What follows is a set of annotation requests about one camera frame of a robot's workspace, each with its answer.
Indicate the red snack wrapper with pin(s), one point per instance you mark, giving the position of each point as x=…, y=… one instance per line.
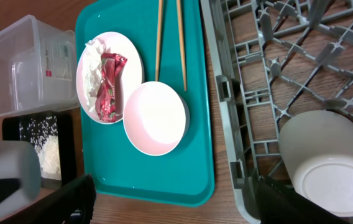
x=112, y=66

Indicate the white rice pile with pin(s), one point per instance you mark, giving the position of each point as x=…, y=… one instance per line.
x=42, y=133

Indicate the white round plate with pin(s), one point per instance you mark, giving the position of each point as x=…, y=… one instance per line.
x=131, y=77

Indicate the grey dishwasher rack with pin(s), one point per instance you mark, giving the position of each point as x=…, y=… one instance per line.
x=273, y=60

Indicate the wooden chopstick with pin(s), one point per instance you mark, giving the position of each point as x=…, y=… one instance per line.
x=182, y=43
x=159, y=39

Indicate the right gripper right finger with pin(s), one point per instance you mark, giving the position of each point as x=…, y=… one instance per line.
x=278, y=204

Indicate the white tissue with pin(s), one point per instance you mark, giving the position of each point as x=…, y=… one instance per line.
x=92, y=71

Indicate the white cup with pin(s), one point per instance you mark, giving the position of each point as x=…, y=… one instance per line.
x=317, y=150

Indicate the clear plastic bin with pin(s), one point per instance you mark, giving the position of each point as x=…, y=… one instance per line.
x=37, y=68

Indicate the black plastic tray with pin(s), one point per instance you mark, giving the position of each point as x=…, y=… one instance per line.
x=10, y=132

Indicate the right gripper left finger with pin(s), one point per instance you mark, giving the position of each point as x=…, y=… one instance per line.
x=73, y=203

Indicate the teal plastic serving tray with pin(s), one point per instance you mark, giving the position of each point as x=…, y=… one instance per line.
x=184, y=176

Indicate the white shallow bowl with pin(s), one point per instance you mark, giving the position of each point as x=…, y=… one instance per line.
x=156, y=118

